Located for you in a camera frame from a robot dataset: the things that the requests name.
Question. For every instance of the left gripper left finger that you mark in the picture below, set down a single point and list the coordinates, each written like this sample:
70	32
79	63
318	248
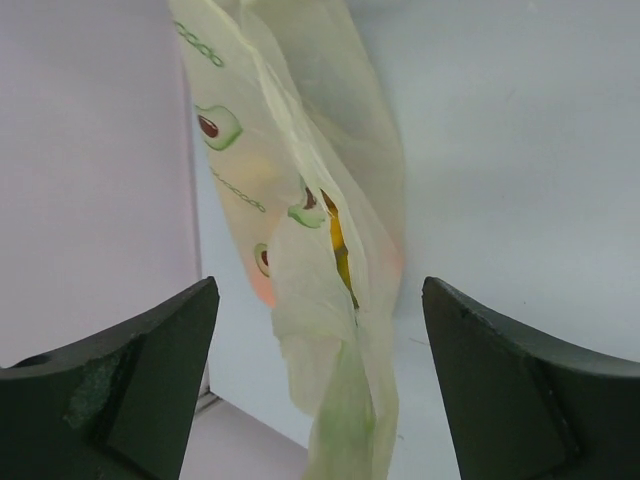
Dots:
118	404

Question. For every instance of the pale yellow plastic bag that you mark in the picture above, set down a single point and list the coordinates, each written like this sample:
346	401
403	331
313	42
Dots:
289	106

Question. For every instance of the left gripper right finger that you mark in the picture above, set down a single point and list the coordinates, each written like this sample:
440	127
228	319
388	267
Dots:
522	404

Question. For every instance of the yellow fake bell pepper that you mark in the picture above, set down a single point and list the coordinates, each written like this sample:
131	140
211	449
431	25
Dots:
339	247

